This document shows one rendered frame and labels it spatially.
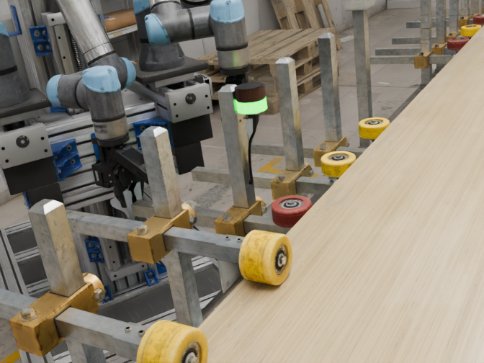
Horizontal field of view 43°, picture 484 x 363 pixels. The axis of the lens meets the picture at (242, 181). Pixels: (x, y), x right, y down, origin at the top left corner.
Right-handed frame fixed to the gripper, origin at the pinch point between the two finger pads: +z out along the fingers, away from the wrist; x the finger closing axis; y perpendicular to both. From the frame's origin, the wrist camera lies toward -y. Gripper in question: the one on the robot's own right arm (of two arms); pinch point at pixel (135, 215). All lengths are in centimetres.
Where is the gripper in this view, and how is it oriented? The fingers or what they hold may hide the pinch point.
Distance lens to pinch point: 146.6
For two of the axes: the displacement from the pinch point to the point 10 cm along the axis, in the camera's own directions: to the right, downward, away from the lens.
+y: -8.6, -1.1, 5.0
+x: -5.0, 4.0, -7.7
